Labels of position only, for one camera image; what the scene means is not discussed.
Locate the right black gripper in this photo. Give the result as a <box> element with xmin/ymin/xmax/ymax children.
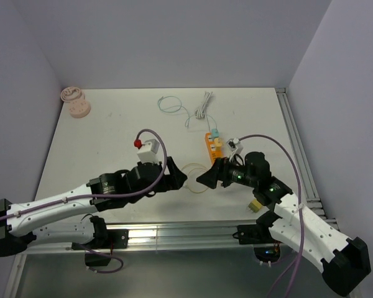
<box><xmin>196</xmin><ymin>154</ymin><xmax>257</xmax><ymax>189</ymax></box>

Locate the yellow charging cable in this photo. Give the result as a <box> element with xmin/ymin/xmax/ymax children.
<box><xmin>182</xmin><ymin>145</ymin><xmax>221</xmax><ymax>194</ymax></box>

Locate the orange power strip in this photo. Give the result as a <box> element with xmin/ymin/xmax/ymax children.
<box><xmin>205</xmin><ymin>132</ymin><xmax>224</xmax><ymax>164</ymax></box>

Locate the teal plug adapter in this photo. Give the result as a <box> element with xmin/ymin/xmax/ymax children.
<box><xmin>210</xmin><ymin>129</ymin><xmax>219</xmax><ymax>139</ymax></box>

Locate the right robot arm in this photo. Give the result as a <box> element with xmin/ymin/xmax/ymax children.
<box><xmin>196</xmin><ymin>152</ymin><xmax>371</xmax><ymax>297</ymax></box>

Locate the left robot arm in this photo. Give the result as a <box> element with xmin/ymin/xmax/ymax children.
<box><xmin>0</xmin><ymin>157</ymin><xmax>187</xmax><ymax>257</ymax></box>

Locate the dark yellow plug adapter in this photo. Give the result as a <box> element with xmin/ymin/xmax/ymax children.
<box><xmin>247</xmin><ymin>199</ymin><xmax>262</xmax><ymax>213</ymax></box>

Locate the pink round power socket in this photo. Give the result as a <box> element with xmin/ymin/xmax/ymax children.
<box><xmin>60</xmin><ymin>86</ymin><xmax>91</xmax><ymax>119</ymax></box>

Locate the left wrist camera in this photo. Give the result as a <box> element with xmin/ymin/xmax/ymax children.
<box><xmin>134</xmin><ymin>139</ymin><xmax>160</xmax><ymax>164</ymax></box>

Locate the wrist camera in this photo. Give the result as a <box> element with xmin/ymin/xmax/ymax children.
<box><xmin>134</xmin><ymin>139</ymin><xmax>160</xmax><ymax>164</ymax></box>
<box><xmin>226</xmin><ymin>138</ymin><xmax>243</xmax><ymax>160</ymax></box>

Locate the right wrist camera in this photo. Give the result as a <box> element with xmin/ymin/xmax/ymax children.
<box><xmin>226</xmin><ymin>138</ymin><xmax>243</xmax><ymax>160</ymax></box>

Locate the aluminium front rail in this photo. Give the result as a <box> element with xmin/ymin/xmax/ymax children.
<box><xmin>23</xmin><ymin>216</ymin><xmax>257</xmax><ymax>255</ymax></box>

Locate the white power strip cord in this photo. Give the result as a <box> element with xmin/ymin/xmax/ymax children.
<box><xmin>194</xmin><ymin>90</ymin><xmax>214</xmax><ymax>120</ymax></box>

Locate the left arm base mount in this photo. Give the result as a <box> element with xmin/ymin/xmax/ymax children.
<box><xmin>71</xmin><ymin>229</ymin><xmax>129</xmax><ymax>274</ymax></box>

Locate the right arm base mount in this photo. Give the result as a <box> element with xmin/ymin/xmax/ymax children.
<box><xmin>232</xmin><ymin>224</ymin><xmax>281</xmax><ymax>263</ymax></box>

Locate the aluminium side rail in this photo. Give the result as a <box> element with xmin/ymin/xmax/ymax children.
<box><xmin>275</xmin><ymin>88</ymin><xmax>327</xmax><ymax>219</ymax></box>

